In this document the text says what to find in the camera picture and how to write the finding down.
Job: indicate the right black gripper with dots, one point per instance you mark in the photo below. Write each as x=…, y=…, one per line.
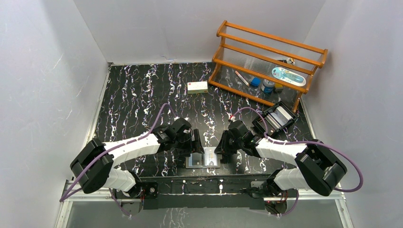
x=223, y=147

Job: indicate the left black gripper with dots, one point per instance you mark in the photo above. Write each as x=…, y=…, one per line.
x=195, y=144

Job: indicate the dark credit card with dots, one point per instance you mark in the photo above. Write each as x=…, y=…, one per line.
x=196, y=160

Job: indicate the grey card holder wallet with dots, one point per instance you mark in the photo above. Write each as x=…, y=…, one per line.
x=187, y=162

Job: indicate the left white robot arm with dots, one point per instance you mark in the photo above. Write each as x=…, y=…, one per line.
x=95, y=166

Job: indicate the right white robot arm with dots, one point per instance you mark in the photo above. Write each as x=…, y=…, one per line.
x=315, y=166

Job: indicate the black card tray box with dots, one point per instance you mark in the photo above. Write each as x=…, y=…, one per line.
x=275, y=119

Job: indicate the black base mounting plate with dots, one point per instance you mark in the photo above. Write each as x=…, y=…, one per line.
x=217, y=191

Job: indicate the white small cardboard box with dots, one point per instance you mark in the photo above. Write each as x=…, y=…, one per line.
x=197, y=87

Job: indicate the blue small block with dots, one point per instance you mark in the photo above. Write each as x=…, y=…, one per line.
x=255, y=82

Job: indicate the white marker pen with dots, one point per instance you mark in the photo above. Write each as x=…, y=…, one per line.
x=242, y=78

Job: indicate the yellow black small block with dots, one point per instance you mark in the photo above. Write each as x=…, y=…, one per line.
x=278, y=88

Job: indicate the blister pack blue tool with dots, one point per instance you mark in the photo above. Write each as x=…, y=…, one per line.
x=288, y=76

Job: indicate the orange wooden shelf rack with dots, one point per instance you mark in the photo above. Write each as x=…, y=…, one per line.
x=256, y=53

